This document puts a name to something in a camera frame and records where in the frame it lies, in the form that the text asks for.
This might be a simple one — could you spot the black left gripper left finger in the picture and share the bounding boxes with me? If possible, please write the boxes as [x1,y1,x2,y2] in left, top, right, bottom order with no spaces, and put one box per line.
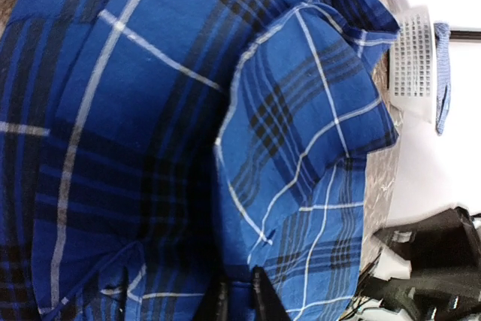
[202,280,228,321]

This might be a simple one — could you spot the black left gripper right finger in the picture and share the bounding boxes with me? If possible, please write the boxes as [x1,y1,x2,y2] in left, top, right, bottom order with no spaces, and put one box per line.
[252,266,291,321]

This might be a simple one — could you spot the blue plaid long sleeve shirt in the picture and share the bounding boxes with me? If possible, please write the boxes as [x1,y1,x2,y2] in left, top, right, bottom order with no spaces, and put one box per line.
[1,0,399,320]

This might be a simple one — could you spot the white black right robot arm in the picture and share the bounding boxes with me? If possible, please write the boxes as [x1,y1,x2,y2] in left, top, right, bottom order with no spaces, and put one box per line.
[356,207,480,320]

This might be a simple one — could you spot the blue small-check shirt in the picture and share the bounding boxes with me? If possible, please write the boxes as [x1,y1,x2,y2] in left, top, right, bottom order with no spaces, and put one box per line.
[434,23,451,135]

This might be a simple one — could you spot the white plastic laundry basket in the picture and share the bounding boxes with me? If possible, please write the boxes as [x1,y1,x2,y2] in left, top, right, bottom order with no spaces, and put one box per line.
[389,5,437,124]

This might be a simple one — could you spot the black frame post right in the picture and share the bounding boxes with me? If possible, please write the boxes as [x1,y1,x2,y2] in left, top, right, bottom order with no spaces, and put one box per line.
[449,29,481,42]

